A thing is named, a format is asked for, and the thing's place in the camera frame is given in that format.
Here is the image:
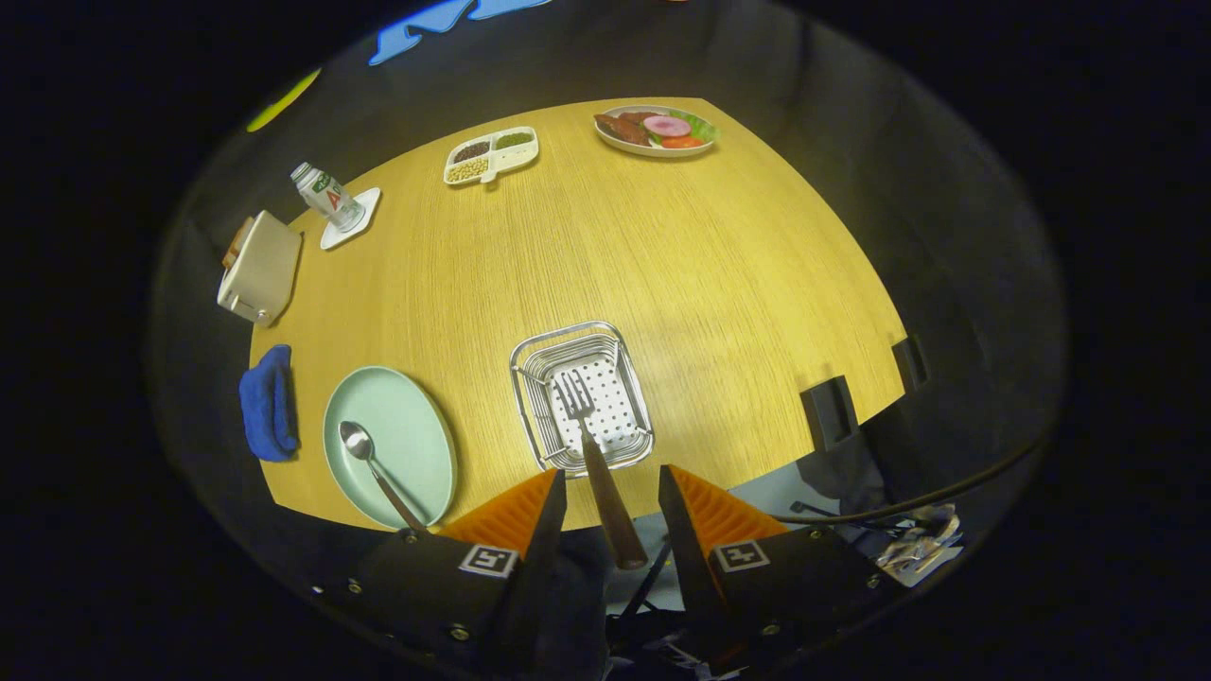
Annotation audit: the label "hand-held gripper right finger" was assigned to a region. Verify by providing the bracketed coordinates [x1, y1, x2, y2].
[658, 463, 886, 674]

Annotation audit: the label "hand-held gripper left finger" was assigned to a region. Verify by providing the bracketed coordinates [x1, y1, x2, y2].
[312, 468, 569, 681]

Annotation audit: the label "metal fork with brown handle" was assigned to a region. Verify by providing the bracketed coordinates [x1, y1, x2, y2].
[553, 371, 650, 571]

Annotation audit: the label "metal spoon with brown handle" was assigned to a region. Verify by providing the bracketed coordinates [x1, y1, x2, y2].
[339, 420, 429, 533]

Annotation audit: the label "pale green plate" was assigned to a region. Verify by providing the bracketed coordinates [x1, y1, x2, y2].
[323, 366, 459, 531]

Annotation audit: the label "black table clamp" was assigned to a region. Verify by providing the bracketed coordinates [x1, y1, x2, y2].
[892, 335, 930, 391]
[799, 375, 860, 452]

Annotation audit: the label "crumpled clear plastic wrap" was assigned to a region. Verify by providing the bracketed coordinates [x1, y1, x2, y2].
[875, 504, 964, 587]

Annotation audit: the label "blue cloth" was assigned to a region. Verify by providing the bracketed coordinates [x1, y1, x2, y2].
[238, 344, 302, 463]

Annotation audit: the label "white square coaster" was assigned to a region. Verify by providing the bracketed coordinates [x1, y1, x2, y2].
[320, 186, 382, 252]

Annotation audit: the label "white divided dish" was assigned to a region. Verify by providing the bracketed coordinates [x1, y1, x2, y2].
[443, 126, 540, 186]

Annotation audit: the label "white food plate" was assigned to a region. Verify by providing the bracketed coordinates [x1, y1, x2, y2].
[593, 104, 720, 158]

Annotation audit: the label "white toaster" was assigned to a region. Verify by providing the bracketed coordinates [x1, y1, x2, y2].
[217, 210, 304, 328]

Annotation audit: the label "white drink bottle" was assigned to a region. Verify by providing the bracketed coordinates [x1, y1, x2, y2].
[290, 162, 366, 234]

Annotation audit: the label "brown meat slices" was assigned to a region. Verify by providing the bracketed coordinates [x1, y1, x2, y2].
[595, 112, 663, 146]

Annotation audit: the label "brown toast slice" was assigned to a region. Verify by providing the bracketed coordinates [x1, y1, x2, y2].
[221, 216, 258, 269]

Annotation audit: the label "metal wire basket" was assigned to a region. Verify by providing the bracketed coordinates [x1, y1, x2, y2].
[509, 321, 656, 476]

